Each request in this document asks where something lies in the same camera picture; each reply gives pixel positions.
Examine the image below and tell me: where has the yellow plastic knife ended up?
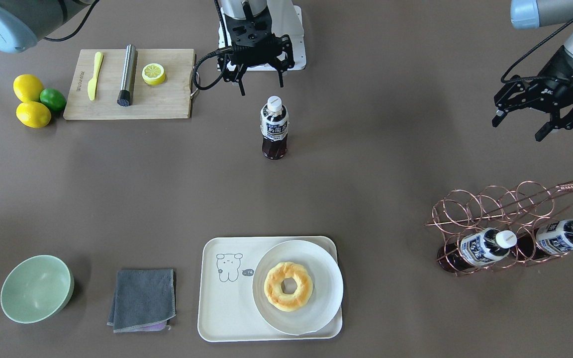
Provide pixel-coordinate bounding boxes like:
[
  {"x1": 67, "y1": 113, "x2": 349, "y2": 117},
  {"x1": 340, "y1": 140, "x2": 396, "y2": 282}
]
[{"x1": 87, "y1": 51, "x2": 104, "y2": 100}]

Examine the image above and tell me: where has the grey folded cloth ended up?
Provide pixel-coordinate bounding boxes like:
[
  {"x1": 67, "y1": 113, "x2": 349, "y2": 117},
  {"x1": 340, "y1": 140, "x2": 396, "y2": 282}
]
[{"x1": 107, "y1": 268, "x2": 177, "y2": 333}]

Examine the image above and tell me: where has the tea bottle slot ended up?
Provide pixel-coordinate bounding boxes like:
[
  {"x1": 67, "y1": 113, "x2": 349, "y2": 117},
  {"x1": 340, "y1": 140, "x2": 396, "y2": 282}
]
[
  {"x1": 512, "y1": 219, "x2": 573, "y2": 260},
  {"x1": 437, "y1": 227, "x2": 518, "y2": 273}
]

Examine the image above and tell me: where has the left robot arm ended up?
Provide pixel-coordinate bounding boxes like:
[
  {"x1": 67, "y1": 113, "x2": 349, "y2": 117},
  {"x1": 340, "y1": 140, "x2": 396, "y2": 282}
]
[{"x1": 492, "y1": 0, "x2": 573, "y2": 141}]

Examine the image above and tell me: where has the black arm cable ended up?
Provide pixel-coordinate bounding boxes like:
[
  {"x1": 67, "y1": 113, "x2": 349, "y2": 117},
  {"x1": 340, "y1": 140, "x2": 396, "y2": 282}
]
[{"x1": 500, "y1": 0, "x2": 573, "y2": 84}]

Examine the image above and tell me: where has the white plate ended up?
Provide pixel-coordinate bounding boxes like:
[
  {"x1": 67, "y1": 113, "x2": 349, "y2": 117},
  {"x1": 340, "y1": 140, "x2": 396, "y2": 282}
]
[{"x1": 252, "y1": 240, "x2": 344, "y2": 336}]

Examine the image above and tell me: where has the beige serving tray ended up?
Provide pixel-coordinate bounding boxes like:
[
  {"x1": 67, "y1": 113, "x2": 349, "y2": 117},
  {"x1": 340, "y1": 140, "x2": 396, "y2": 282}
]
[{"x1": 197, "y1": 236, "x2": 344, "y2": 342}]

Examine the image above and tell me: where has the yellow lemon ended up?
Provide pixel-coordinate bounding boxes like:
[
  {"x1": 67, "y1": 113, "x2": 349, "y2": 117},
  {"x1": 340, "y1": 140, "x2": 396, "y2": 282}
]
[
  {"x1": 16, "y1": 101, "x2": 52, "y2": 128},
  {"x1": 13, "y1": 74, "x2": 45, "y2": 102}
]

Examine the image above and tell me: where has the tea bottle front slot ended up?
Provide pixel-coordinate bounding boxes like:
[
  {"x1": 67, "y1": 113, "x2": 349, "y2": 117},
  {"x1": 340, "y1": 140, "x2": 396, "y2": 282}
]
[{"x1": 437, "y1": 227, "x2": 518, "y2": 273}]

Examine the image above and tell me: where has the wooden cutting board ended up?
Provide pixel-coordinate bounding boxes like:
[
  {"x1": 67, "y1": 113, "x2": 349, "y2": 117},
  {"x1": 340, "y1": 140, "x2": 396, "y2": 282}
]
[{"x1": 63, "y1": 48, "x2": 195, "y2": 120}]

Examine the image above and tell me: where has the steel muddler black tip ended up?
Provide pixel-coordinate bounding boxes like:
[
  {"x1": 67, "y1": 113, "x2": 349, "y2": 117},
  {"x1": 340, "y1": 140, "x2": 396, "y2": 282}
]
[{"x1": 116, "y1": 44, "x2": 137, "y2": 107}]

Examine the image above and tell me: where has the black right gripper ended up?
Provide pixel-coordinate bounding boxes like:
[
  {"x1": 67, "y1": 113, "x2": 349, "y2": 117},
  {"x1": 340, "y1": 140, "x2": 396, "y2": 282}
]
[{"x1": 217, "y1": 16, "x2": 295, "y2": 96}]

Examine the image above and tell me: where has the copper wire bottle rack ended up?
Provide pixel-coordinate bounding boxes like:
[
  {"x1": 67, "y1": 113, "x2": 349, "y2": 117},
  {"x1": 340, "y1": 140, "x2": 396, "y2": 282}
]
[{"x1": 431, "y1": 181, "x2": 573, "y2": 275}]

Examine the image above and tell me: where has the tea bottle rear slot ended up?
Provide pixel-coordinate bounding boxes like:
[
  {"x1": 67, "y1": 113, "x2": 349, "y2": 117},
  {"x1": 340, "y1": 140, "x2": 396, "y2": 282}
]
[{"x1": 512, "y1": 219, "x2": 573, "y2": 260}]

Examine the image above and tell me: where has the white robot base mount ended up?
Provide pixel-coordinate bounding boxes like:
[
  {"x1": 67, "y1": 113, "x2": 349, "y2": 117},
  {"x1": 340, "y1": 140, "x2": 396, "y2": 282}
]
[{"x1": 217, "y1": 0, "x2": 306, "y2": 71}]

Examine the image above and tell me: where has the glazed donut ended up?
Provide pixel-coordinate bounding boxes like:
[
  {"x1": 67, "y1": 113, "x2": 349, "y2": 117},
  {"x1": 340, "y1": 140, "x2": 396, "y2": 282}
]
[{"x1": 263, "y1": 262, "x2": 314, "y2": 312}]

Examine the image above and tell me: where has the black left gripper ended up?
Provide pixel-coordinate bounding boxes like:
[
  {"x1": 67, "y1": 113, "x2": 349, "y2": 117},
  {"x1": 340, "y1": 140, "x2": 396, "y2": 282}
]
[{"x1": 491, "y1": 47, "x2": 573, "y2": 141}]

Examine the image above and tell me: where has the green lime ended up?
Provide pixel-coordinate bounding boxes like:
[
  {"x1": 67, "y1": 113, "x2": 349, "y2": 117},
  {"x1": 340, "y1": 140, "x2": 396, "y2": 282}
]
[{"x1": 39, "y1": 88, "x2": 67, "y2": 112}]

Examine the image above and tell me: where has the green bowl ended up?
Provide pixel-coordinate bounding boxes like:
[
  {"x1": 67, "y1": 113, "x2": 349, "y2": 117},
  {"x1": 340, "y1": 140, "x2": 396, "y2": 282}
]
[{"x1": 0, "y1": 255, "x2": 75, "y2": 324}]

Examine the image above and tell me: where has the half lemon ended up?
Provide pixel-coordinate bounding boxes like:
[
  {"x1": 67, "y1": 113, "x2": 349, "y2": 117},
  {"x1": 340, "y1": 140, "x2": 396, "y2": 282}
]
[{"x1": 141, "y1": 63, "x2": 166, "y2": 86}]

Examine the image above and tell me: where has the tea bottle dark liquid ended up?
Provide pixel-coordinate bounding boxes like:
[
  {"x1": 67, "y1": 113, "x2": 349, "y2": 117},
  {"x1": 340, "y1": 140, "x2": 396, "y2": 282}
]
[{"x1": 260, "y1": 96, "x2": 289, "y2": 160}]

